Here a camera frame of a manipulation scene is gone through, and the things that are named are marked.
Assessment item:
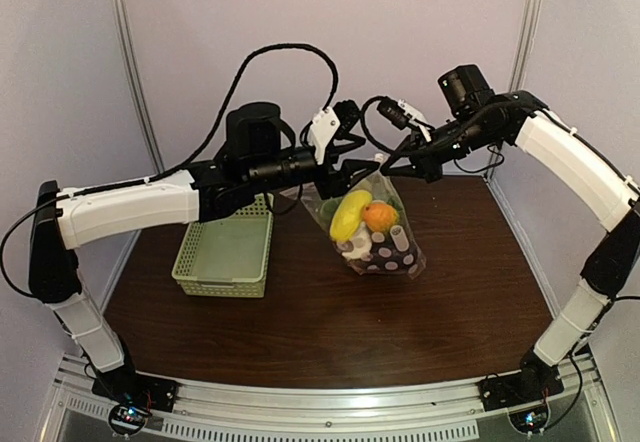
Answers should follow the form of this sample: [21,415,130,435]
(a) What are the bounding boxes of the green plastic basket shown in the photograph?
[172,194,273,299]

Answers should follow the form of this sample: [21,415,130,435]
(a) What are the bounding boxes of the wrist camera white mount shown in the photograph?
[376,97,435,142]
[300,100,360,165]

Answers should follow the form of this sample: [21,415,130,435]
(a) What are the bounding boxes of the left aluminium frame post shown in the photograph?
[111,0,165,173]

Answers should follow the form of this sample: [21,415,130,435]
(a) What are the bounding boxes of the yellow fake banana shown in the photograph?
[329,189,373,243]

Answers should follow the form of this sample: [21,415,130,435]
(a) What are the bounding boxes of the aluminium front rail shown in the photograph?
[35,353,622,441]

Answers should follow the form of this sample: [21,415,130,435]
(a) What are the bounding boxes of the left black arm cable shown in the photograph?
[144,43,341,183]

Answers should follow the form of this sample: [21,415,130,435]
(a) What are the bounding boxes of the right aluminium frame post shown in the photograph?
[508,0,543,92]

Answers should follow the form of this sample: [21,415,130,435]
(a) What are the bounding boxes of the white fake cauliflower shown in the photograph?
[337,228,373,261]

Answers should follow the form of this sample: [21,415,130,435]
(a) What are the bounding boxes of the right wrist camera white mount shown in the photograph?
[376,97,435,142]

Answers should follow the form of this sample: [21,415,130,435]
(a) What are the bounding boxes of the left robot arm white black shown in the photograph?
[28,100,378,374]

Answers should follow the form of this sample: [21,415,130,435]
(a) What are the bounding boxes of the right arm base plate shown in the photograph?
[476,369,564,412]

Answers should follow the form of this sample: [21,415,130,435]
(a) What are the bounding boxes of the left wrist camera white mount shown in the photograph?
[300,100,360,165]

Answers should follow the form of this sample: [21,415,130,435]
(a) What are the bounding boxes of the aluminium frame post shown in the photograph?
[508,0,543,92]
[111,0,165,173]

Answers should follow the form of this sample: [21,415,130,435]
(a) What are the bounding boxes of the orange fake fruit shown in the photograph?
[361,202,399,233]

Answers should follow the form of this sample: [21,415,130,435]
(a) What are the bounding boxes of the clear zip top bag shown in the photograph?
[302,170,426,279]

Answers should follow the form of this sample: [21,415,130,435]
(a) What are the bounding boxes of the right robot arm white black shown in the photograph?
[376,64,639,397]

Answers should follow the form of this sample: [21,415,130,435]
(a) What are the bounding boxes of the right black camera cable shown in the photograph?
[359,94,401,153]

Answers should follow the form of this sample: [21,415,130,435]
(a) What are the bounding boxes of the purple spotted fake eggplant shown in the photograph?
[355,232,425,277]

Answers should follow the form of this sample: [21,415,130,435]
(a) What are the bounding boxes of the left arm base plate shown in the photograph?
[91,370,178,413]

